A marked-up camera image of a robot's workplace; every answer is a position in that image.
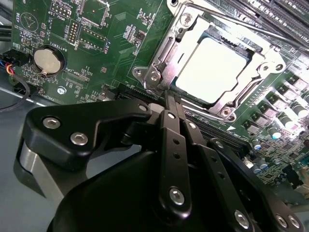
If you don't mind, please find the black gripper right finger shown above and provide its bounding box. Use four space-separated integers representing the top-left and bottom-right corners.
177 96 305 232

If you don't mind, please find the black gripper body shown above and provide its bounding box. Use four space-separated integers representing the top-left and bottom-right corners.
45 149 239 232

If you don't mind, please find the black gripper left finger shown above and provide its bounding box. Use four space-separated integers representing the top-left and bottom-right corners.
13 91 193 216

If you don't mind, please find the silver CPU plate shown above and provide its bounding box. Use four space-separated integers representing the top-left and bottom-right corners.
175 36 248 103

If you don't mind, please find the metal socket cover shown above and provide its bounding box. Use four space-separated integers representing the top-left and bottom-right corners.
154 11 287 114

